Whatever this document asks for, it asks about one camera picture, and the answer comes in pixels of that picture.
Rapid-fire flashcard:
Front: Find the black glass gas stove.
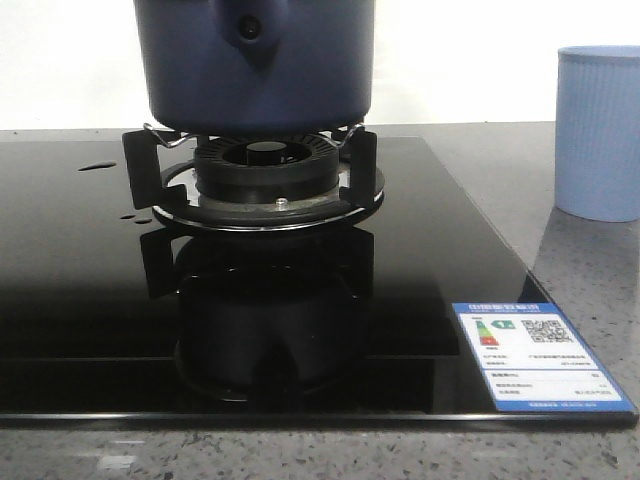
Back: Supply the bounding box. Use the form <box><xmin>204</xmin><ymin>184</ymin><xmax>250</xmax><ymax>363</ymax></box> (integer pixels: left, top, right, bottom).
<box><xmin>1</xmin><ymin>138</ymin><xmax>638</xmax><ymax>430</ymax></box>

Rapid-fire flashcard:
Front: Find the dark blue pot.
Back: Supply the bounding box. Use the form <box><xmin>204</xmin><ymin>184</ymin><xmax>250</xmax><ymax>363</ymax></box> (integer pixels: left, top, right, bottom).
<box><xmin>134</xmin><ymin>1</ymin><xmax>375</xmax><ymax>135</ymax></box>

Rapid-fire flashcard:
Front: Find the black round gas burner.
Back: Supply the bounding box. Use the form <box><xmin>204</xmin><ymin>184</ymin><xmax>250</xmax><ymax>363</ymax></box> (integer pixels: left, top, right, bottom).
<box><xmin>194</xmin><ymin>134</ymin><xmax>339</xmax><ymax>204</ymax></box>

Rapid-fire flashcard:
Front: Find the light blue ribbed cup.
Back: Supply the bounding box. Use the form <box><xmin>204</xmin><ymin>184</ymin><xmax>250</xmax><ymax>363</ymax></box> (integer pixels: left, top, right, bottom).
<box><xmin>555</xmin><ymin>45</ymin><xmax>639</xmax><ymax>222</ymax></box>

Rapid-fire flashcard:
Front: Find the blue white energy label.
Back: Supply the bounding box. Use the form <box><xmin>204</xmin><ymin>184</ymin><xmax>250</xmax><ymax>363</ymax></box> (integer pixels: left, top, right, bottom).
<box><xmin>453</xmin><ymin>303</ymin><xmax>634</xmax><ymax>413</ymax></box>

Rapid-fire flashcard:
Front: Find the black pot support grate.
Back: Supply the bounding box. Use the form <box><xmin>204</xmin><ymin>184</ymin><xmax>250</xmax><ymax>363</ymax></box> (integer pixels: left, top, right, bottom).
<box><xmin>122</xmin><ymin>124</ymin><xmax>385</xmax><ymax>232</ymax></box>

